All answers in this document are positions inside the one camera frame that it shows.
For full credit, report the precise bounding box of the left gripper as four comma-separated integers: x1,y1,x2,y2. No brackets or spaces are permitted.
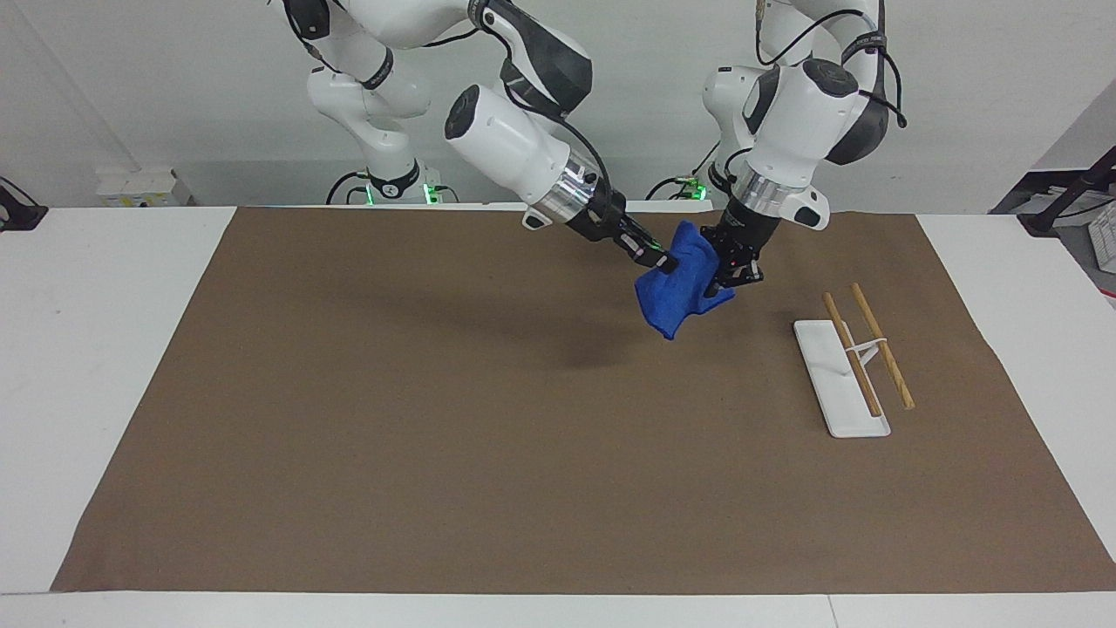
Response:
702,197,782,298

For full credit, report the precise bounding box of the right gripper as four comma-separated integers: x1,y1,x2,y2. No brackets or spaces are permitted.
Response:
568,179,653,263

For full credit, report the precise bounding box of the blue towel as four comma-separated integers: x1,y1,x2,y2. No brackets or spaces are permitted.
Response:
634,220,737,342

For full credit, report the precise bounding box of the white rack with wooden rods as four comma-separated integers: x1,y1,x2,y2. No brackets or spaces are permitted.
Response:
793,281,917,440

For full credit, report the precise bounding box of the black stand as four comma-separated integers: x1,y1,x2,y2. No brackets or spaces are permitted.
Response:
0,176,50,233
1024,144,1116,237

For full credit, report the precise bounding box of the white keyboard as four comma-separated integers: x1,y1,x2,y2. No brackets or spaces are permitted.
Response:
1088,202,1116,273

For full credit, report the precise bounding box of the small white box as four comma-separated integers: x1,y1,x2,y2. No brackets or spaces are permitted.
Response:
95,168,180,208

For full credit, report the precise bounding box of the black cable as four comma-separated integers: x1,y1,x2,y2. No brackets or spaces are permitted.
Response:
644,141,723,202
325,169,374,207
753,0,908,130
499,80,611,189

